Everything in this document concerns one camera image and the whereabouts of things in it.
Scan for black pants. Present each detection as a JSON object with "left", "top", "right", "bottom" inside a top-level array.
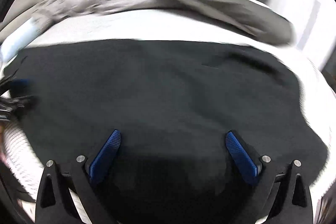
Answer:
[{"left": 4, "top": 40, "right": 327, "bottom": 223}]

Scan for light blue pillow roll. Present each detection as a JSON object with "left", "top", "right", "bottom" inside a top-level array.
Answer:
[{"left": 1, "top": 18, "right": 43, "bottom": 64}]

